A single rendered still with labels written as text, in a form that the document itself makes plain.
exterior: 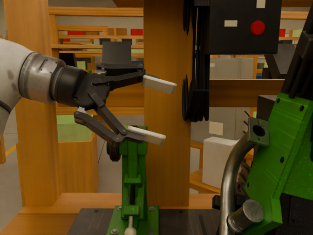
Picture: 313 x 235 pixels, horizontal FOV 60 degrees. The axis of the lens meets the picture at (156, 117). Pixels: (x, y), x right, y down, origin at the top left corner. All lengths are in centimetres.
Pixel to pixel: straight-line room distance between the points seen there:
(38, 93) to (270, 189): 44
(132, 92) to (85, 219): 40
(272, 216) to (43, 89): 44
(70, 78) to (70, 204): 54
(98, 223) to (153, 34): 54
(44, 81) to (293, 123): 43
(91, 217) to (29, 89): 44
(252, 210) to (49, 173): 63
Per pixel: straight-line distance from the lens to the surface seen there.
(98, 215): 84
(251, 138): 53
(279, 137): 52
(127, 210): 67
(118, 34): 747
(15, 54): 55
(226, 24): 71
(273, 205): 50
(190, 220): 81
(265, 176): 54
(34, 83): 53
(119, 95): 89
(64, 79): 52
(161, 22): 80
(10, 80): 54
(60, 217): 90
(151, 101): 80
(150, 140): 50
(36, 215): 94
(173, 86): 56
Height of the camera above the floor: 133
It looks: 11 degrees down
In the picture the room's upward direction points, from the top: straight up
